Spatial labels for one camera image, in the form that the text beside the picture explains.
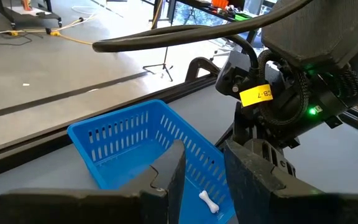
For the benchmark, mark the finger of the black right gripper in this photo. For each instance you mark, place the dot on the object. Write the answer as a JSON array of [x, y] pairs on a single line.
[[275, 155], [243, 124]]

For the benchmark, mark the small white plastic bone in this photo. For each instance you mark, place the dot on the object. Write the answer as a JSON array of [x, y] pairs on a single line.
[[209, 202]]

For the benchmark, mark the black wheeled cart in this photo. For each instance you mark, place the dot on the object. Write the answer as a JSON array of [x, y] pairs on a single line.
[[42, 15]]

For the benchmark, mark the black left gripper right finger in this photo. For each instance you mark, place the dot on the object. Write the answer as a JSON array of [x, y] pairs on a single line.
[[284, 205]]

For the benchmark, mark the black tripod stand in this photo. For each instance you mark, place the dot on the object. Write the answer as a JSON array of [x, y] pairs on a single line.
[[164, 62]]

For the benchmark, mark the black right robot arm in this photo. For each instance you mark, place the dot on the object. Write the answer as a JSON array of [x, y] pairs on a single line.
[[322, 31]]

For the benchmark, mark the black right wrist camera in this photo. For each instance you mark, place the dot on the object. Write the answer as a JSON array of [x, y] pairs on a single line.
[[228, 81]]

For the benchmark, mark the blue plastic basket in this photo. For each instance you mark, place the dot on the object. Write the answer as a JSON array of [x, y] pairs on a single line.
[[120, 149]]

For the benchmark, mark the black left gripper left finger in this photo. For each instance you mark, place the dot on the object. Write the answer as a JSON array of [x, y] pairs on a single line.
[[104, 208]]

